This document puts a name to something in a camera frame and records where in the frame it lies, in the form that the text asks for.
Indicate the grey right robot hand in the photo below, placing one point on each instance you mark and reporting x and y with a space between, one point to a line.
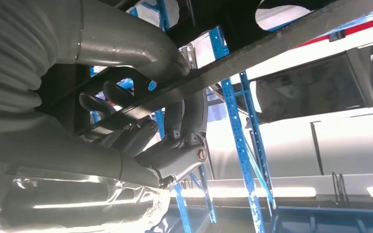
77 151

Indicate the blue steel shelf rack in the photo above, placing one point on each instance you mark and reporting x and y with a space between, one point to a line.
236 128

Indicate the white vehicle body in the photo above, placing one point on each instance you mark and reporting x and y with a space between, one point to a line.
286 151

